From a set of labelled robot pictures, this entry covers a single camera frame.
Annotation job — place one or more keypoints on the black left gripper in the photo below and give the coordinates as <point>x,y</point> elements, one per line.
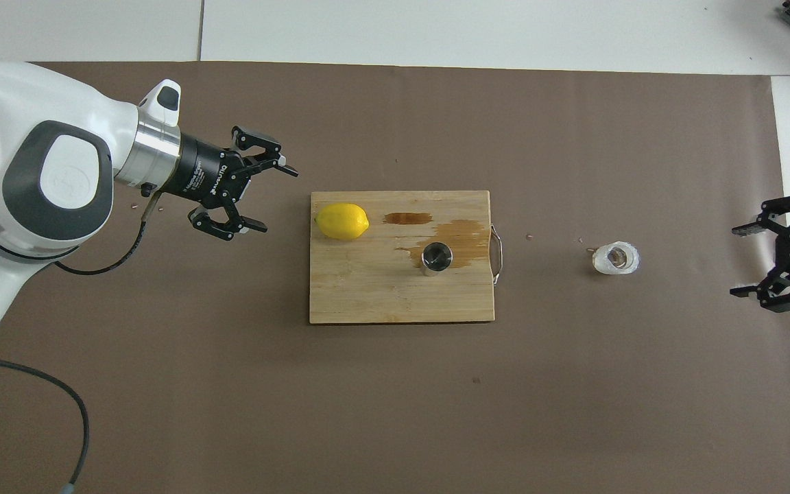
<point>206,171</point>

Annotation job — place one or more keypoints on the wooden cutting board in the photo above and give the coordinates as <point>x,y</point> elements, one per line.
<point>367,288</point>

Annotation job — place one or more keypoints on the yellow lemon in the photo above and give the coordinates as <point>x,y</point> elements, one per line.
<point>342,221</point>

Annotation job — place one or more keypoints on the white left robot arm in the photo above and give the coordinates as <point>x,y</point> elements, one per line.
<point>45,103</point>

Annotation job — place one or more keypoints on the clear textured glass cup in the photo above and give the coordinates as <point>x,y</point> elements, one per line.
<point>616,259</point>

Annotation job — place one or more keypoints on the brown paper table mat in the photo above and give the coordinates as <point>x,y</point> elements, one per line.
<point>230,398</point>

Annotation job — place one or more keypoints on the steel cocktail jigger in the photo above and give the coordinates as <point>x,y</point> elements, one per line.
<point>437,257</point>

